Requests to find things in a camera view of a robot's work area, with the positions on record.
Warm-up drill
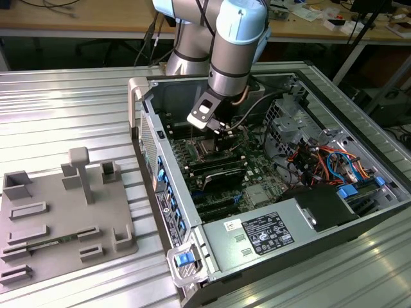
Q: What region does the black RAM stick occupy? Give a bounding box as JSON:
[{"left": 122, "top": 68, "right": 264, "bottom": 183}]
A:
[{"left": 186, "top": 153, "right": 247, "bottom": 176}]

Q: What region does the green motherboard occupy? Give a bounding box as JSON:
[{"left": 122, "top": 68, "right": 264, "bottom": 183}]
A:
[{"left": 168, "top": 115, "right": 302, "bottom": 225}]

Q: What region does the CPU socket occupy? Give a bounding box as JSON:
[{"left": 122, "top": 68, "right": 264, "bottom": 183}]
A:
[{"left": 189, "top": 136, "right": 225, "bottom": 161}]

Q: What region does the blue case latch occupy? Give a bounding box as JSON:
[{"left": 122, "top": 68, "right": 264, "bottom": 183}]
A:
[{"left": 175, "top": 253, "right": 197, "bottom": 268}]

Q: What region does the black RAM slot row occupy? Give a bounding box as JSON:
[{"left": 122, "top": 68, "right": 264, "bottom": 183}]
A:
[{"left": 166, "top": 117, "right": 193, "bottom": 138}]

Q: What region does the grey power supply unit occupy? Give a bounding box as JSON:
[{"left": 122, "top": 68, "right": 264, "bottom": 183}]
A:
[{"left": 200, "top": 197, "right": 322, "bottom": 273}]

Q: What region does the grey parts rack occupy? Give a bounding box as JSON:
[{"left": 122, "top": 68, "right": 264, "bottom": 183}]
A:
[{"left": 0, "top": 146, "right": 139, "bottom": 288}]

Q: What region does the small white box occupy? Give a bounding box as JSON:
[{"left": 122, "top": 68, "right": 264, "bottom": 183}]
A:
[{"left": 323, "top": 18, "right": 350, "bottom": 33}]

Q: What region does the blue disk carrier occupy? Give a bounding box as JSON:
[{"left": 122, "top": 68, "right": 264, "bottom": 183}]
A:
[{"left": 337, "top": 184, "right": 359, "bottom": 200}]

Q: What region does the coloured wire bundle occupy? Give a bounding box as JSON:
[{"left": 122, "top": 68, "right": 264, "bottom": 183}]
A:
[{"left": 287, "top": 142, "right": 377, "bottom": 189}]

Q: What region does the open grey PC case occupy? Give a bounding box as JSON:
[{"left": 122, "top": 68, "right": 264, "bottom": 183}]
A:
[{"left": 127, "top": 69, "right": 411, "bottom": 308}]

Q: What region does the black plastic air shroud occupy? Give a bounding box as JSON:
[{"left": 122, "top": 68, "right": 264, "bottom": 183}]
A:
[{"left": 278, "top": 185, "right": 358, "bottom": 232}]

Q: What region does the perforated grey drive cage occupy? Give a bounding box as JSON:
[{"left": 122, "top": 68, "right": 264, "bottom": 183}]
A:
[{"left": 263, "top": 96, "right": 322, "bottom": 155}]

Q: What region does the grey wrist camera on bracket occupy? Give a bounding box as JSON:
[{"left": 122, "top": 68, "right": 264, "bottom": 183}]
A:
[{"left": 186, "top": 90, "right": 223, "bottom": 132}]

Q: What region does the black graphics card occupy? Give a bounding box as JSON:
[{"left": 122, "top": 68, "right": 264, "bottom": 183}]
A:
[{"left": 201, "top": 168, "right": 247, "bottom": 194}]

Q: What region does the silver chipset heatsink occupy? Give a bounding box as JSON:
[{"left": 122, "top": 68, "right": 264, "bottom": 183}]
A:
[{"left": 245, "top": 185, "right": 274, "bottom": 206}]

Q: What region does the wooden desk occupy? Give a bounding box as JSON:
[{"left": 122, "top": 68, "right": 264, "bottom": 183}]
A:
[{"left": 0, "top": 0, "right": 411, "bottom": 44}]

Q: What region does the green RAM stick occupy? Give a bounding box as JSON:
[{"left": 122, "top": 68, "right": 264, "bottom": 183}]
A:
[{"left": 27, "top": 235, "right": 80, "bottom": 250}]

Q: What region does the pink flat box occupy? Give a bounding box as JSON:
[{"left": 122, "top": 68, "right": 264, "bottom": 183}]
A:
[{"left": 388, "top": 21, "right": 411, "bottom": 36}]

